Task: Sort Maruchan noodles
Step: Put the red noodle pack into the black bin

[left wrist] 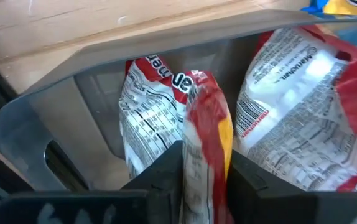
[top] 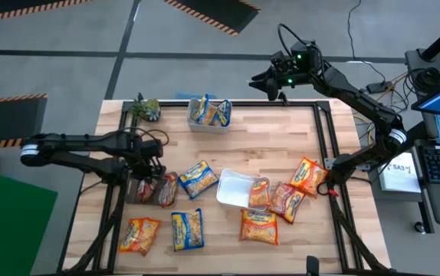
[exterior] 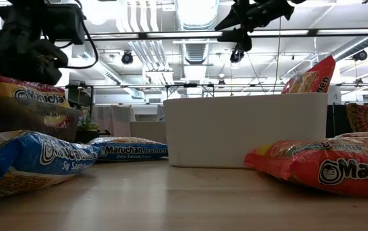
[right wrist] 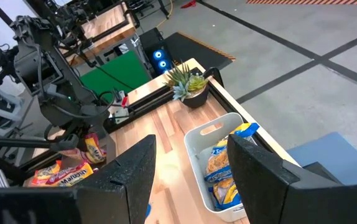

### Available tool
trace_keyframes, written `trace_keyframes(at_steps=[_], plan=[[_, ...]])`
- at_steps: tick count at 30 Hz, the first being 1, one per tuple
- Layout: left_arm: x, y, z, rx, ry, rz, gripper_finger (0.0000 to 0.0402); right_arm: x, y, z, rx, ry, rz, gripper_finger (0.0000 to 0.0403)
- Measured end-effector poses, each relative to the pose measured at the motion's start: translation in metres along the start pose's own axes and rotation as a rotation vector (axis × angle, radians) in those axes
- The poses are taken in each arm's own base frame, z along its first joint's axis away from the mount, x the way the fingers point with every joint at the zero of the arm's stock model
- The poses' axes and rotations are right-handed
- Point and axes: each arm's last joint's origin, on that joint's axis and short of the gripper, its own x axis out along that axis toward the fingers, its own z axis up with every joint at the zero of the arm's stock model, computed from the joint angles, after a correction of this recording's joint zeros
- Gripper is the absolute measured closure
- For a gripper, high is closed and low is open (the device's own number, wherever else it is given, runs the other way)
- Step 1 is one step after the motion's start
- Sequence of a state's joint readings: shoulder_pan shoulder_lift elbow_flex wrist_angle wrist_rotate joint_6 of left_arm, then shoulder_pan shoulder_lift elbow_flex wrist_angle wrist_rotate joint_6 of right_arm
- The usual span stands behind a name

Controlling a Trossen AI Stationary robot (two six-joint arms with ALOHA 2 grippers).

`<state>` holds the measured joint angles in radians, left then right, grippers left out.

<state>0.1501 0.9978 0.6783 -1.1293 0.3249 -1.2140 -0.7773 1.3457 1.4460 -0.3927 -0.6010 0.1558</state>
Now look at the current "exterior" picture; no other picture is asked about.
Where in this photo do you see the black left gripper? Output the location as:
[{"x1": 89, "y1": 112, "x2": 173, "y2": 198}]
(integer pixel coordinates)
[{"x1": 0, "y1": 0, "x2": 69, "y2": 85}]

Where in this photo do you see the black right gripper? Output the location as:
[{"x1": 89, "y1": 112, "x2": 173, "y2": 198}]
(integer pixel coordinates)
[{"x1": 215, "y1": 0, "x2": 296, "y2": 52}]

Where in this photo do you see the red Maruchan ramen pack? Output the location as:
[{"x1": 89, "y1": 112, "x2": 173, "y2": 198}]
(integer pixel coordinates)
[
  {"x1": 334, "y1": 130, "x2": 368, "y2": 141},
  {"x1": 0, "y1": 65, "x2": 72, "y2": 129}
]

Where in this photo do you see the orange Maruchan ramen pack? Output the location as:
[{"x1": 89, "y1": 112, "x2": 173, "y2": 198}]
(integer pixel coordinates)
[
  {"x1": 244, "y1": 136, "x2": 368, "y2": 199},
  {"x1": 281, "y1": 54, "x2": 337, "y2": 94}
]

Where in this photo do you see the black ceiling spot lamp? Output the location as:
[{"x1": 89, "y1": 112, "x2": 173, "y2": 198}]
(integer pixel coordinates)
[
  {"x1": 352, "y1": 49, "x2": 368, "y2": 62},
  {"x1": 230, "y1": 43, "x2": 246, "y2": 64},
  {"x1": 121, "y1": 51, "x2": 134, "y2": 65}
]

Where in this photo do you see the potted succulent plant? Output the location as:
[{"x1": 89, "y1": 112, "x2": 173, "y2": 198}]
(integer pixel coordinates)
[{"x1": 74, "y1": 114, "x2": 111, "y2": 144}]

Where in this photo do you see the black framed background table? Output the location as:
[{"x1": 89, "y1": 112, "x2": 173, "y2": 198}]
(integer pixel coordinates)
[{"x1": 65, "y1": 82, "x2": 215, "y2": 107}]

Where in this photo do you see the white plastic bin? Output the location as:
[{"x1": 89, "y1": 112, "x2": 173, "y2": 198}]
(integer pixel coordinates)
[{"x1": 163, "y1": 92, "x2": 329, "y2": 169}]

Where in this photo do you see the white draped cloth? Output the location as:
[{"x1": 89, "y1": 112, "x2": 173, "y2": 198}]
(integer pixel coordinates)
[{"x1": 92, "y1": 105, "x2": 137, "y2": 138}]

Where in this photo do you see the translucent grey plastic bin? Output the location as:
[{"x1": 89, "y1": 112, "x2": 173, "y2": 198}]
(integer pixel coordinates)
[{"x1": 129, "y1": 121, "x2": 167, "y2": 144}]

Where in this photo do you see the patterned orange tapestry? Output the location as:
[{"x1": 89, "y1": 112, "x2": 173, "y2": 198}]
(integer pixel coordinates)
[{"x1": 346, "y1": 103, "x2": 368, "y2": 133}]

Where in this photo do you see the silver ribbed ceiling duct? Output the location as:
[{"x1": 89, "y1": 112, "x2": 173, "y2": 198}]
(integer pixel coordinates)
[{"x1": 174, "y1": 0, "x2": 220, "y2": 65}]

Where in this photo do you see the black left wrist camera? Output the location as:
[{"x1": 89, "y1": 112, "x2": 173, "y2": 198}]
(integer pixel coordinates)
[{"x1": 44, "y1": 2, "x2": 86, "y2": 46}]

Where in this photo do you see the black aluminium rig frame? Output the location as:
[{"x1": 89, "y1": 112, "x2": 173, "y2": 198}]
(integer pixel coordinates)
[{"x1": 0, "y1": 28, "x2": 368, "y2": 42}]

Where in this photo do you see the black left camera cable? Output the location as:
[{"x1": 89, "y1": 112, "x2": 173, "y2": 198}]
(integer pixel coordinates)
[{"x1": 54, "y1": 0, "x2": 100, "y2": 70}]

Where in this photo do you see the grey round ceiling duct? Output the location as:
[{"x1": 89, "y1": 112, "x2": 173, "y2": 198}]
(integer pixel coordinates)
[{"x1": 330, "y1": 34, "x2": 368, "y2": 62}]

